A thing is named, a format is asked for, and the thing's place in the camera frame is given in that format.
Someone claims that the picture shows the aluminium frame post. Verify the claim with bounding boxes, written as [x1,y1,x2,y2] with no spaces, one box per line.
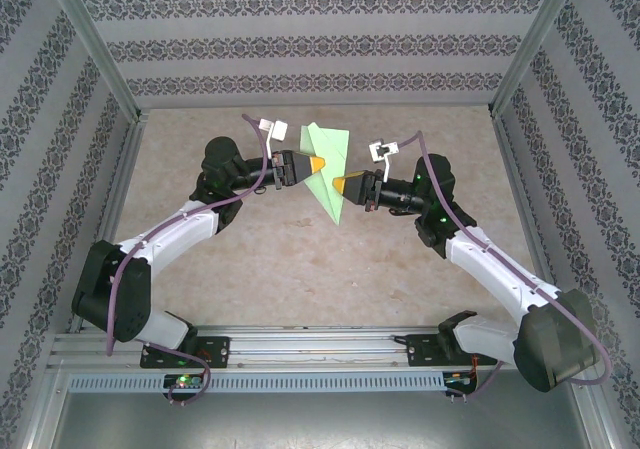
[38,0,151,123]
[487,0,586,120]

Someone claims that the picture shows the aluminium frame bar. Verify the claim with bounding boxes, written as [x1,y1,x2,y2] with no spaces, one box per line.
[14,361,69,449]
[582,363,631,449]

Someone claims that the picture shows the aluminium mounting beam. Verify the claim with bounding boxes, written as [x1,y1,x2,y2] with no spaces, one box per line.
[49,326,594,370]

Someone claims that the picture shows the grey slotted cable duct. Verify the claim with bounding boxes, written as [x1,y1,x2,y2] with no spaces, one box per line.
[67,372,449,393]

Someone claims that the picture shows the green paper sheet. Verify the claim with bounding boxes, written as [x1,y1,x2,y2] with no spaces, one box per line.
[298,121,351,226]

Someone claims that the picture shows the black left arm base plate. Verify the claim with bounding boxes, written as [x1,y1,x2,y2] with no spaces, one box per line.
[139,336,232,370]

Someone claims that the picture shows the aluminium table side rail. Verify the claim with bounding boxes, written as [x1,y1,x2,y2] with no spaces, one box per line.
[489,111,571,330]
[67,111,149,333]

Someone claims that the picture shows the grey sheet metal panel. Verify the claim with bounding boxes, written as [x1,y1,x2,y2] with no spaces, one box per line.
[49,368,614,449]

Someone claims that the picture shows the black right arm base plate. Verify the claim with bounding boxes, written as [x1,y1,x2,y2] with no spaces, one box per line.
[407,333,501,369]

